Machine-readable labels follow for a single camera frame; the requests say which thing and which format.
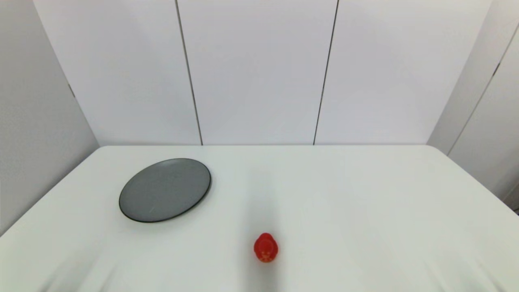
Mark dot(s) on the round dark gray plate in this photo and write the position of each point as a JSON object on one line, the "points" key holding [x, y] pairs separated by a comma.
{"points": [[164, 190]]}

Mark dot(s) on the small red rubber duck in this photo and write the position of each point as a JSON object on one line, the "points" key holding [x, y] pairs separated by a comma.
{"points": [[265, 247]]}

